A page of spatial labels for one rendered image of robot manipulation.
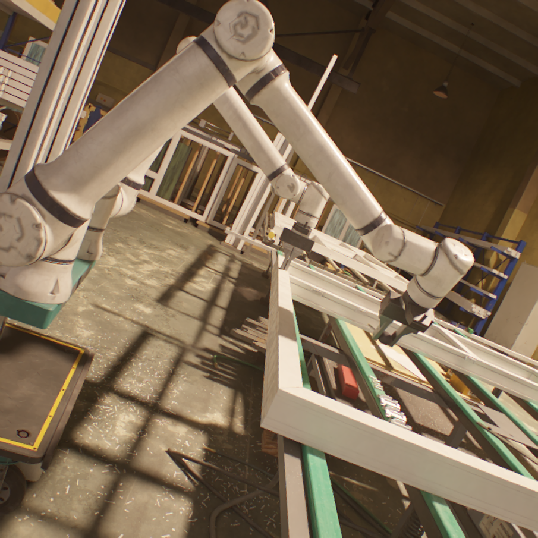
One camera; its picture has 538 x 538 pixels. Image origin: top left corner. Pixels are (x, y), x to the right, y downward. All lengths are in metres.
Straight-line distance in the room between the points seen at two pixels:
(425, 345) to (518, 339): 9.11
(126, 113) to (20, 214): 0.29
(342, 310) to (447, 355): 0.46
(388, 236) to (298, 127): 0.33
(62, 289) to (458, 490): 0.99
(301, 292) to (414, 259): 0.75
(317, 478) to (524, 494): 0.38
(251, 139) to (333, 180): 0.55
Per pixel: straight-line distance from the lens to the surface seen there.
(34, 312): 1.25
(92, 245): 1.70
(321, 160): 1.12
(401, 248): 1.04
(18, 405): 1.58
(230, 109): 1.63
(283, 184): 1.58
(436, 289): 1.12
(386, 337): 1.26
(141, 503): 1.88
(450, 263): 1.08
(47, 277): 1.24
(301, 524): 0.63
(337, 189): 1.13
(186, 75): 0.97
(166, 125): 0.98
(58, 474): 1.89
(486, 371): 2.00
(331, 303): 1.75
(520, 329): 10.96
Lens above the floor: 1.21
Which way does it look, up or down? 8 degrees down
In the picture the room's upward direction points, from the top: 25 degrees clockwise
